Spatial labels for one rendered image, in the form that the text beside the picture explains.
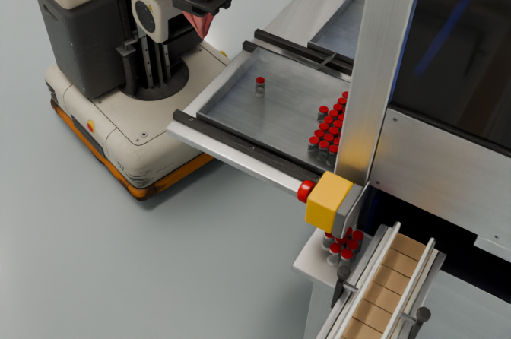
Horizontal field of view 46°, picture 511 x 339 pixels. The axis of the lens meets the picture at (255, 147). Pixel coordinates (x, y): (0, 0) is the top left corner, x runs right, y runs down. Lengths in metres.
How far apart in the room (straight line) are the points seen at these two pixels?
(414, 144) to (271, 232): 1.30
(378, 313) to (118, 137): 1.35
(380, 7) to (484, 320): 0.66
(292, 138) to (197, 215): 1.01
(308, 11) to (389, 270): 0.81
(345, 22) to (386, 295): 0.80
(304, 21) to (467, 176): 0.78
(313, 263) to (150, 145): 1.11
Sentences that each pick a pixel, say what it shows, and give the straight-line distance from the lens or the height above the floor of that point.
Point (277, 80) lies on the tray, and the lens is 1.42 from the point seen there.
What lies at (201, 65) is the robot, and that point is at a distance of 2.38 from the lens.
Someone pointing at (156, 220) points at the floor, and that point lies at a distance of 2.25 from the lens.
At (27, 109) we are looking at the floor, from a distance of 2.75.
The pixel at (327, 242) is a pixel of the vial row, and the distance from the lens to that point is 1.11.
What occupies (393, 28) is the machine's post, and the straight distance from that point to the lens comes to 0.84.
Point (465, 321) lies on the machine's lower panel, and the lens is 1.27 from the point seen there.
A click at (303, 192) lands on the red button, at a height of 1.01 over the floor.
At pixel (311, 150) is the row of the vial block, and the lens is 1.24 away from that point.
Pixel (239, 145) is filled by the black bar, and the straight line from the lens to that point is 1.25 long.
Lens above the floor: 1.84
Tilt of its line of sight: 49 degrees down
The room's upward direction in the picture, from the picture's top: 1 degrees clockwise
